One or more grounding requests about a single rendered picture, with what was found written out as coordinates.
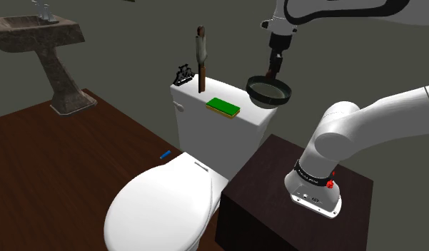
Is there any black frying pan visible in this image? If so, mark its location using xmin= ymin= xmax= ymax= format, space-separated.
xmin=246 ymin=69 xmax=293 ymax=110

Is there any green and yellow sponge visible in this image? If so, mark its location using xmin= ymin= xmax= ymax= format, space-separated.
xmin=205 ymin=97 xmax=241 ymax=119

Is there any black metal figure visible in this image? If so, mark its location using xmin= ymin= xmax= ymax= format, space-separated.
xmin=173 ymin=63 xmax=196 ymax=87

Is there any white toilet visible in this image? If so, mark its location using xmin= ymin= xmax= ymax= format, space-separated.
xmin=103 ymin=75 xmax=278 ymax=251

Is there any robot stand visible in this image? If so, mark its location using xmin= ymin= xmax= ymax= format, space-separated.
xmin=214 ymin=133 xmax=374 ymax=251

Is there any brown handled brush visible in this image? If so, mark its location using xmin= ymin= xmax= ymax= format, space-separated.
xmin=195 ymin=26 xmax=208 ymax=94

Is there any brown stone pedestal sink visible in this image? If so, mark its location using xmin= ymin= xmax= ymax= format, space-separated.
xmin=0 ymin=0 xmax=98 ymax=116

